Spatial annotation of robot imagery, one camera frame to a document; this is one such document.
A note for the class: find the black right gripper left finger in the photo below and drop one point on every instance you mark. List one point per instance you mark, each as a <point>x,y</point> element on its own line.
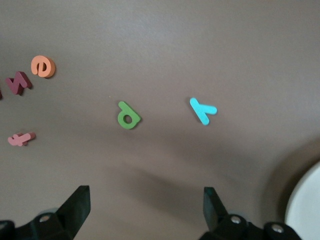
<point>67,215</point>

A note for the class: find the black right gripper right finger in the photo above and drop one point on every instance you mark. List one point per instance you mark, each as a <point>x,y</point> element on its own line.
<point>225,225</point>

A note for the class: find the beige brown plate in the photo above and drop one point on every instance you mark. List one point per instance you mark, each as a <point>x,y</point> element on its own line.
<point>307,212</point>

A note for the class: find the pink letter f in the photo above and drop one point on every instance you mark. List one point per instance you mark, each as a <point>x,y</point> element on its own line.
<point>20,139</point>

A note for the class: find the cyan letter y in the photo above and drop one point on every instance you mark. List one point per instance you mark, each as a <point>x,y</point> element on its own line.
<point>202,111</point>

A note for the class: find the green letter p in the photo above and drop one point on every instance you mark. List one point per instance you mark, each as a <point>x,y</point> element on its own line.
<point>122,108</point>

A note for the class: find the maroon letter k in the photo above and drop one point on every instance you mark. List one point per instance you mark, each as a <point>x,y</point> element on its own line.
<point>18,85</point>

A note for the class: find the orange letter e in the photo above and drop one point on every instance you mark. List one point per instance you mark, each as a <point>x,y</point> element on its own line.
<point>48,71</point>

